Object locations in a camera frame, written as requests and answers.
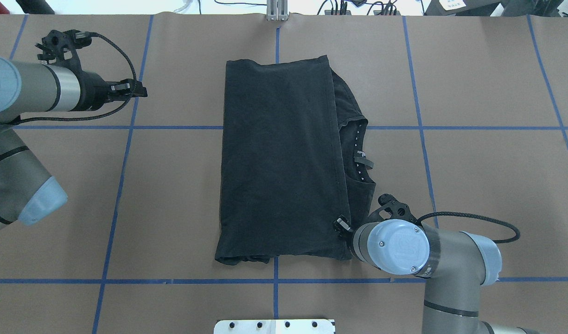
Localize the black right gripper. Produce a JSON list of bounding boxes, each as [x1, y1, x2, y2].
[[332, 193, 419, 241]]

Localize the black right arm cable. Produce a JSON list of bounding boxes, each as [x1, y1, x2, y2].
[[416, 212, 521, 244]]

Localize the blue tape grid lines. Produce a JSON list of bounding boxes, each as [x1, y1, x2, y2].
[[0, 14, 568, 334]]

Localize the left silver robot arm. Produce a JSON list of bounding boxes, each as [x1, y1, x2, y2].
[[0, 30, 147, 230]]

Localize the aluminium frame post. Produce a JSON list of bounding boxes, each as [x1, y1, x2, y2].
[[266, 0, 289, 21]]

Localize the black printed t-shirt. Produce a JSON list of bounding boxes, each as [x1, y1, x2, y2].
[[215, 55, 376, 265]]

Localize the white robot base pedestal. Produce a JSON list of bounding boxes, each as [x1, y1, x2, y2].
[[213, 318, 337, 334]]

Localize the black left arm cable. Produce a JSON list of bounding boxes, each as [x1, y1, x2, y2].
[[15, 32, 138, 123]]

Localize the brown paper table cover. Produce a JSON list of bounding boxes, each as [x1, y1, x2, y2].
[[0, 13, 568, 334]]

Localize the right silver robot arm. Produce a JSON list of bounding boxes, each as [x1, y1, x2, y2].
[[333, 194, 536, 334]]

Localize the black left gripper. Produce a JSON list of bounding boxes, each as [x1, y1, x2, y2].
[[36, 30, 148, 112]]

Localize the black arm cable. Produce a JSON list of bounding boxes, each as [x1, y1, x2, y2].
[[416, 212, 521, 244], [15, 32, 138, 123]]

